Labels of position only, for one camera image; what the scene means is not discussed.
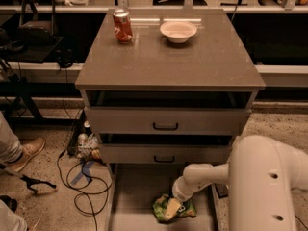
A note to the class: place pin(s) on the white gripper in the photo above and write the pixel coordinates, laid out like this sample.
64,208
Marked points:
180,191

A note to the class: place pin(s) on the green rice chip bag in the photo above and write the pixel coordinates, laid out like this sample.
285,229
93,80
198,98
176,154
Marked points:
159,206

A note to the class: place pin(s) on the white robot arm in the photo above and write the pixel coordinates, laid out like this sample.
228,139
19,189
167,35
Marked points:
260,174

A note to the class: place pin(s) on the open bottom drawer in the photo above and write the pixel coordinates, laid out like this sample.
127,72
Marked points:
137,186

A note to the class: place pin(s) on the grey drawer cabinet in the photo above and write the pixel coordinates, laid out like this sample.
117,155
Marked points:
212,70

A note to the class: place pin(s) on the black bag on shelf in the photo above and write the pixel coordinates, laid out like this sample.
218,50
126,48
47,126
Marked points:
36,32

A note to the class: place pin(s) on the black power brick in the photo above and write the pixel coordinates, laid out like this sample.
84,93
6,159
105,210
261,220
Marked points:
222,190

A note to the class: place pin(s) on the pile of cans and trash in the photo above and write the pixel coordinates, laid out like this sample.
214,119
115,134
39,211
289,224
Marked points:
87,144

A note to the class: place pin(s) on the tan shoe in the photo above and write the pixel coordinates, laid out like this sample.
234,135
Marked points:
29,151

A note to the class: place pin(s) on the grey trouser leg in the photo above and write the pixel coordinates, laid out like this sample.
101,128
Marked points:
11,149

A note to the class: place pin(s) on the black grabber tool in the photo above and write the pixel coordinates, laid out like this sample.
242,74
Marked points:
30,182

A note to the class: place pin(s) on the white bowl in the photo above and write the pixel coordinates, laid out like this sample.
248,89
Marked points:
178,31

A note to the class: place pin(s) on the black headphones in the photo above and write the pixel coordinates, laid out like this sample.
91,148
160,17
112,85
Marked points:
64,59

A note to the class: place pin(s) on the orange soda can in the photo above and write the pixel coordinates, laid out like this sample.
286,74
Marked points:
123,30

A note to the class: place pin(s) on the middle drawer with handle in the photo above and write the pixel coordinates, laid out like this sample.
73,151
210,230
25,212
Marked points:
163,154

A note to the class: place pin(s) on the drawer with handle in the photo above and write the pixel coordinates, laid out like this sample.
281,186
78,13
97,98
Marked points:
163,154
227,122

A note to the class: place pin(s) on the top drawer with handle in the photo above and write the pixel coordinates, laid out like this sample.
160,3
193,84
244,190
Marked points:
227,122

